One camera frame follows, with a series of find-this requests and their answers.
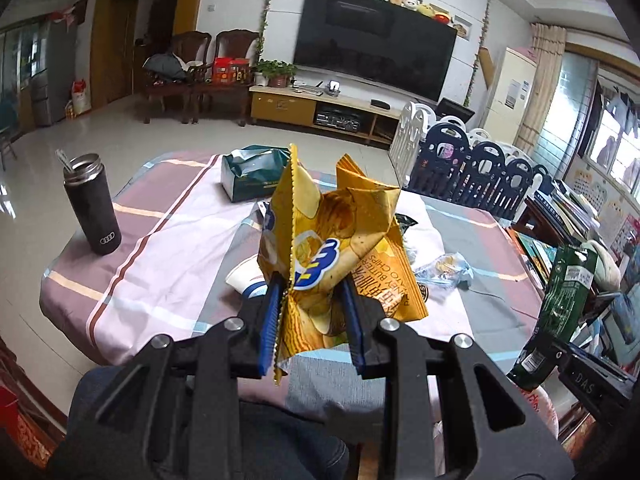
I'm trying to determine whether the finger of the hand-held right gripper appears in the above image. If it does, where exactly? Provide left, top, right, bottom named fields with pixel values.
left=552, top=337, right=640, bottom=411

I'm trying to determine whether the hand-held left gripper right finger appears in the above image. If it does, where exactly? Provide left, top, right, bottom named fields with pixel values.
left=339, top=279, right=576, bottom=480

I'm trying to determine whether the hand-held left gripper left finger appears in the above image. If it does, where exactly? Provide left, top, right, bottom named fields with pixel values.
left=55, top=271, right=286, bottom=480

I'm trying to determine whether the white red-printed plastic bag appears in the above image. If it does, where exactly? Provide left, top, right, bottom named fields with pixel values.
left=431, top=385, right=560, bottom=478

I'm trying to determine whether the yellow potato chip bag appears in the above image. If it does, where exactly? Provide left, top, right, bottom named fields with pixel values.
left=257, top=143, right=430, bottom=386

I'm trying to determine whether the green snack bag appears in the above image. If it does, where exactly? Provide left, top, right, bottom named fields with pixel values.
left=507, top=244, right=599, bottom=392

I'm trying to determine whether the clear plastic wrapper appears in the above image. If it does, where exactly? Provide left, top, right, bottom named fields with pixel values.
left=414, top=252, right=474, bottom=289

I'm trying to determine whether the white paper cup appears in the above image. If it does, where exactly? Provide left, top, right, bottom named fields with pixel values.
left=225, top=255, right=271, bottom=301

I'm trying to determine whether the black wrapper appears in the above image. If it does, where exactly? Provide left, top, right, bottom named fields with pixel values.
left=395, top=212, right=418, bottom=241

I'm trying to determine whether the green tissue box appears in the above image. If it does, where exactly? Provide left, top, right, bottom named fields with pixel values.
left=221, top=144, right=291, bottom=203

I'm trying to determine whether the row of books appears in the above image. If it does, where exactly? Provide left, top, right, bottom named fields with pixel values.
left=510, top=180, right=601, bottom=281

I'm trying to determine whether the white plastic fence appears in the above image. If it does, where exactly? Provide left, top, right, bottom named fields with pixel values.
left=389, top=101, right=436, bottom=188

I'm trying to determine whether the navy plastic fence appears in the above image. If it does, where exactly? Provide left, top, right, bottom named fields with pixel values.
left=410, top=117, right=551, bottom=221

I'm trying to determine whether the black audio receiver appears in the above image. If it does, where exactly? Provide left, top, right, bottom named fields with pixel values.
left=314, top=108, right=361, bottom=132

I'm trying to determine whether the black thermos bottle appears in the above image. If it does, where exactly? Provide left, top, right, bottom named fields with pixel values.
left=56, top=149, right=123, bottom=256

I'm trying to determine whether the yellow television cabinet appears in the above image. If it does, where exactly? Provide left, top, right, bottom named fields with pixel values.
left=249, top=85, right=403, bottom=148

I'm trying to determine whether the green potted plant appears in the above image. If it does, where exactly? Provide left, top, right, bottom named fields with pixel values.
left=254, top=59, right=297, bottom=88

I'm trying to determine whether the black bag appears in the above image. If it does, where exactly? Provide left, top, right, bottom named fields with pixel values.
left=142, top=52, right=188, bottom=81

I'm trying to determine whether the dark wooden chair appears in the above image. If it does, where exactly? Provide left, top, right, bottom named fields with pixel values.
left=144, top=31, right=212, bottom=125
left=192, top=29, right=261, bottom=127

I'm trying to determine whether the white standing air conditioner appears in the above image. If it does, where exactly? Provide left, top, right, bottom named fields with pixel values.
left=482, top=47, right=537, bottom=146

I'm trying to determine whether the black television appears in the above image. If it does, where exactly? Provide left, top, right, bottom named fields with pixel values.
left=292, top=0, right=458, bottom=102

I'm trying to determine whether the red white shopping bag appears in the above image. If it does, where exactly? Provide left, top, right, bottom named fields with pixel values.
left=71, top=79, right=92, bottom=115

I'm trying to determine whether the beige curtain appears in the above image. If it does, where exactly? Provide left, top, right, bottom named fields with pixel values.
left=515, top=22, right=567, bottom=156

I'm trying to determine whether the green ivy garland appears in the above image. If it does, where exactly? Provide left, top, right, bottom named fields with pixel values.
left=256, top=0, right=280, bottom=63
left=467, top=0, right=492, bottom=106

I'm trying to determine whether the grey refrigerator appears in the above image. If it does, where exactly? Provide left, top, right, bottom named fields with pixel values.
left=30, top=20, right=78, bottom=128

